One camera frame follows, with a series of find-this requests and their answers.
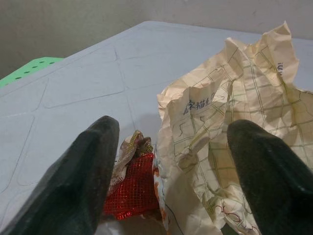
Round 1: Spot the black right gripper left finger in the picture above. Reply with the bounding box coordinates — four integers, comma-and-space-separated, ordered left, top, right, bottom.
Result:
0, 115, 120, 235

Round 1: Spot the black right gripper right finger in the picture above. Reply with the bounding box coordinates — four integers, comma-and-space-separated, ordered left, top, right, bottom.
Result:
226, 119, 313, 235

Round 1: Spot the shiny red foil wrapper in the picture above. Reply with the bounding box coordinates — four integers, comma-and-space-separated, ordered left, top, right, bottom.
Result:
102, 129, 162, 217

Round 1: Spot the crumpled cream grid paper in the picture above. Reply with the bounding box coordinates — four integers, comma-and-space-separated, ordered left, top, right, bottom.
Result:
156, 21, 313, 235

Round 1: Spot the green perforated plastic stool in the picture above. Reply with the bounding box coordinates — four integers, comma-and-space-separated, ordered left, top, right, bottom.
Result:
0, 56, 65, 88

